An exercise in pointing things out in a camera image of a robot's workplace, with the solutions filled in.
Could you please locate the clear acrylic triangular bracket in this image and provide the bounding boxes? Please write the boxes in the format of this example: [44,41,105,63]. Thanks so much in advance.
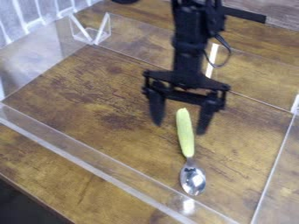
[69,13,111,46]

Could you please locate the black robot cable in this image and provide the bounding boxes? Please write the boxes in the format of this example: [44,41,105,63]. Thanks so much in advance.
[201,33,234,69]

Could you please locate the green handled metal spoon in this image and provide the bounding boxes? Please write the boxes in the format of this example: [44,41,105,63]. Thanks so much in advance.
[176,108,205,196]

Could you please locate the clear acrylic tray enclosure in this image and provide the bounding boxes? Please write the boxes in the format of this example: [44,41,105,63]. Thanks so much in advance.
[4,13,299,223]

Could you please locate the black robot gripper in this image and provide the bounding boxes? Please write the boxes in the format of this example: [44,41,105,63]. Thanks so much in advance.
[143,45,230,135]

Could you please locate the black bar at table edge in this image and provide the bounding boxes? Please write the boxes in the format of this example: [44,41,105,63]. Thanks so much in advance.
[224,7,267,24]

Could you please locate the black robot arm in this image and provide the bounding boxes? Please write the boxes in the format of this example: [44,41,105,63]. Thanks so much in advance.
[143,0,230,135]

